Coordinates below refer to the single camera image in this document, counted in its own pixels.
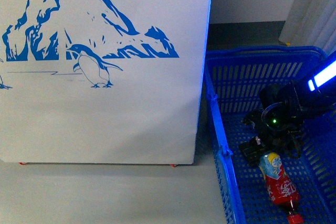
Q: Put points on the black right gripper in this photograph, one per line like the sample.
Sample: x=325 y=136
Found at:
x=276 y=124

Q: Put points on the red iced tea bottle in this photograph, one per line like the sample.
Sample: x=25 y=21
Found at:
x=281 y=190

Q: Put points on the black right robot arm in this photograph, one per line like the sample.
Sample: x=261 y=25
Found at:
x=315 y=93

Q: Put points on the blue plastic shopping basket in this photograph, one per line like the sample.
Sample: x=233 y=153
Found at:
x=234 y=79

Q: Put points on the white vertical blinds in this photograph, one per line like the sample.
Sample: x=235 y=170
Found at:
x=310 y=23

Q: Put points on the white chest freezer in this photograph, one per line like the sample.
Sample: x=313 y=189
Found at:
x=101 y=81

